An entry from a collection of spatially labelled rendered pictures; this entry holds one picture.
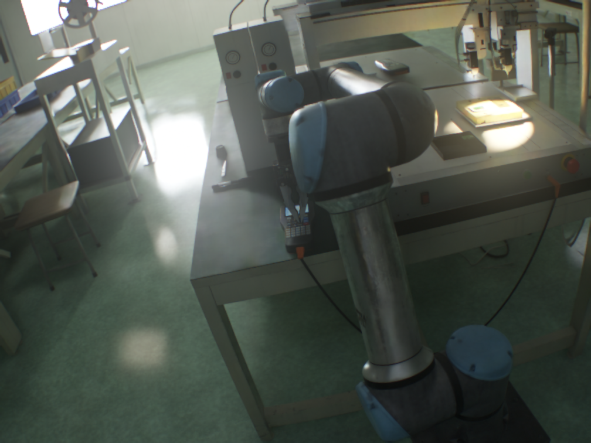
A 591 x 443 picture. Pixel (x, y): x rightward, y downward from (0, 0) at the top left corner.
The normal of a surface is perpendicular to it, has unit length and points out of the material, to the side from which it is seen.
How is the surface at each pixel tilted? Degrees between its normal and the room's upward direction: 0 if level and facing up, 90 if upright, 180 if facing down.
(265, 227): 0
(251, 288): 90
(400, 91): 17
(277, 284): 90
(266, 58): 90
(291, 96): 75
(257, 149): 90
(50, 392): 0
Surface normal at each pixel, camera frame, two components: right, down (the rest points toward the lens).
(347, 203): -0.01, 0.82
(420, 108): 0.46, -0.26
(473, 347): -0.07, -0.86
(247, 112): 0.08, 0.52
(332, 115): -0.05, -0.48
